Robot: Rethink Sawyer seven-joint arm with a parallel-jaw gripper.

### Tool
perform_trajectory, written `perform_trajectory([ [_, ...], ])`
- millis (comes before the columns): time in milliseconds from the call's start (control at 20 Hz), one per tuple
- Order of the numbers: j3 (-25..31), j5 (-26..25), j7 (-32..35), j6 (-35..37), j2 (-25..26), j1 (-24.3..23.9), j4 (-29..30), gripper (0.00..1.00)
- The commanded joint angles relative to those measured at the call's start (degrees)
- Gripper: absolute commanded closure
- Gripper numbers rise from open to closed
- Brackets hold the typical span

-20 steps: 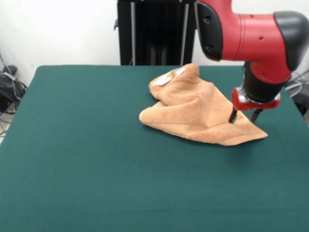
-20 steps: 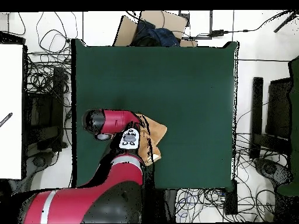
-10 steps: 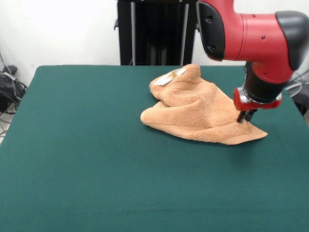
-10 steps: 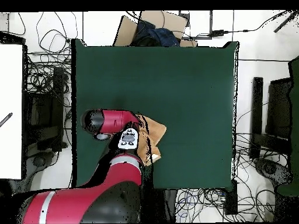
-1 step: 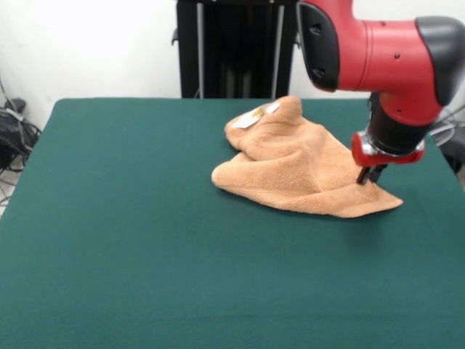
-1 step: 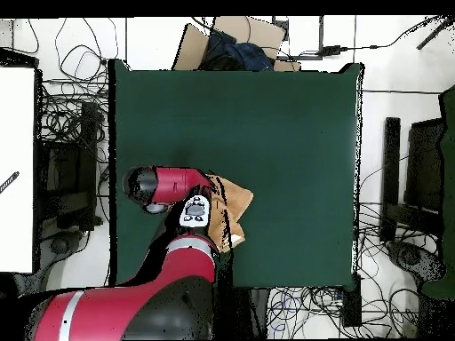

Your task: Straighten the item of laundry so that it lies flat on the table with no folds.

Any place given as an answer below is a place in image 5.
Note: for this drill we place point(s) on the dark green table cloth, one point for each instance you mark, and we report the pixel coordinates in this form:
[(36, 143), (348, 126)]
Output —
[(109, 236)]

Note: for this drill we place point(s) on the tan terry towel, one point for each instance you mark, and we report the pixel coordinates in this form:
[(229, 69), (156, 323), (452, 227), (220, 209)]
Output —
[(290, 171)]

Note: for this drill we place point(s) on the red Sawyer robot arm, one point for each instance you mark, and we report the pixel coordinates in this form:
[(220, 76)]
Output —
[(381, 54)]

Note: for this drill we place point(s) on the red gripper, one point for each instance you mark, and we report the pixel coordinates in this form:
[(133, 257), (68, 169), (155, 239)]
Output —
[(363, 156)]

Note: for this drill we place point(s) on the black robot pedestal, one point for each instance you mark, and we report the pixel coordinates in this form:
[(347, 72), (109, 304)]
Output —
[(236, 54)]

